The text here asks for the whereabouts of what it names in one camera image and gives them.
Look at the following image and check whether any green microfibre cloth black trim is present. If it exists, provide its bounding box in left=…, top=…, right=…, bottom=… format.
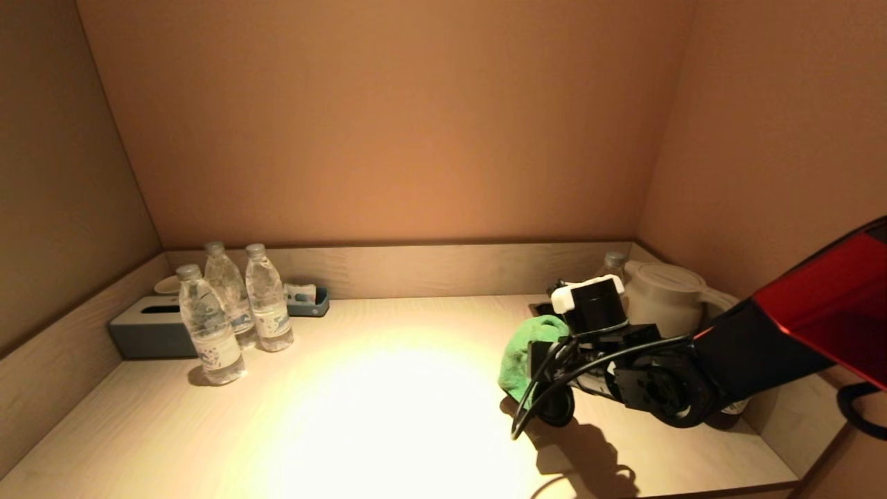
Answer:
left=498, top=315, right=576, bottom=427

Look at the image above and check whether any white electric kettle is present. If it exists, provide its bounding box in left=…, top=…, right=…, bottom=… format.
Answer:
left=622, top=261, right=739, bottom=340

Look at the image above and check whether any small blue tray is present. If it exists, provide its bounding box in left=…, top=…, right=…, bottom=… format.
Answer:
left=286, top=287, right=330, bottom=317

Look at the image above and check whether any large clear water bottle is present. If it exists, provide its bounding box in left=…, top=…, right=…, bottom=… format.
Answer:
left=175, top=264, right=246, bottom=385

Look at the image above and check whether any grey tissue box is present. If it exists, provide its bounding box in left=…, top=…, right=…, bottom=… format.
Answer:
left=107, top=296, right=202, bottom=360

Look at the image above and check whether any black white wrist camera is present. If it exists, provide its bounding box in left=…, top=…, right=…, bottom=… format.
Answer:
left=551, top=275, right=628, bottom=335

